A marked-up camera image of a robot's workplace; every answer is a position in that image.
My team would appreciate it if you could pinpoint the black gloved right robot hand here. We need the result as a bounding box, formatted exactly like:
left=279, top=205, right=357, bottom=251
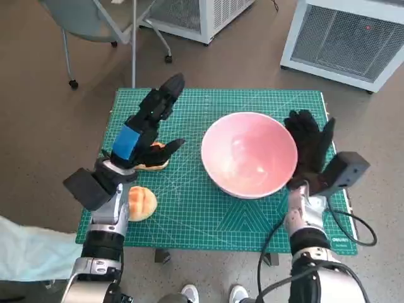
left=283, top=109, right=337, bottom=186

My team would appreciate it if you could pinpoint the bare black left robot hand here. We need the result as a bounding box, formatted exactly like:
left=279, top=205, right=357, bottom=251
left=107, top=73, right=187, bottom=171

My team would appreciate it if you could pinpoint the oblong toy bread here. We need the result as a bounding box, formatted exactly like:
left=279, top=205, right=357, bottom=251
left=134, top=141, right=170, bottom=171

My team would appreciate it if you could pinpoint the pink bowl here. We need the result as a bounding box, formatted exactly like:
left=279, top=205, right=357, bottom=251
left=201, top=112, right=299, bottom=199

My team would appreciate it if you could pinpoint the round toy bread bun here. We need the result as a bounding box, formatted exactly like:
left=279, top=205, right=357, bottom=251
left=127, top=186, right=158, bottom=222

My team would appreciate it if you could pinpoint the green cutting mat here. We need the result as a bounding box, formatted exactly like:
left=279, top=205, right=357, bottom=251
left=75, top=88, right=359, bottom=256

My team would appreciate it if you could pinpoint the white metal pole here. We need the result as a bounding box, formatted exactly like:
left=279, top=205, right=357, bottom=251
left=131, top=0, right=138, bottom=89

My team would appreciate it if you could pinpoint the large white mesh cabinet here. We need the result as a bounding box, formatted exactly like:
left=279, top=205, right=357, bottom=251
left=280, top=0, right=404, bottom=94

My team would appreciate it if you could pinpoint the small white mesh cabinet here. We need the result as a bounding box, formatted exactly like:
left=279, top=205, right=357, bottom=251
left=138, top=0, right=256, bottom=45

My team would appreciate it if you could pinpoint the grey wheeled chair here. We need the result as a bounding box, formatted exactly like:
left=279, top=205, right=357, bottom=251
left=39, top=0, right=174, bottom=90

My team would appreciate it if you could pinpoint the white shoe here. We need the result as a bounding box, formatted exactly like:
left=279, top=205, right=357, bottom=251
left=229, top=285, right=250, bottom=303
left=181, top=283, right=199, bottom=303

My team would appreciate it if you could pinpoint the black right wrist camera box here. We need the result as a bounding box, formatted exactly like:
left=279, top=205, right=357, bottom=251
left=315, top=151, right=371, bottom=198

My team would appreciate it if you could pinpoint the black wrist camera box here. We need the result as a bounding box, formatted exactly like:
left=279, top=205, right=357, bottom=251
left=315, top=151, right=371, bottom=198
left=62, top=168, right=116, bottom=211

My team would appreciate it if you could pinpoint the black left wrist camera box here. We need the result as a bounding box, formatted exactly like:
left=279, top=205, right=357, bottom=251
left=62, top=168, right=116, bottom=211

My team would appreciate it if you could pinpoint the short black cable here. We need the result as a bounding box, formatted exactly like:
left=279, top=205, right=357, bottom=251
left=328, top=208, right=378, bottom=247

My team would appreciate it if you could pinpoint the black table bracket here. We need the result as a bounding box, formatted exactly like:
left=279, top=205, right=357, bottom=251
left=263, top=252, right=280, bottom=268
left=154, top=248, right=172, bottom=264

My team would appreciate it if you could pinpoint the long black cable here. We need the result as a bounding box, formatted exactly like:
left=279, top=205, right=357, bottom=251
left=257, top=217, right=294, bottom=303

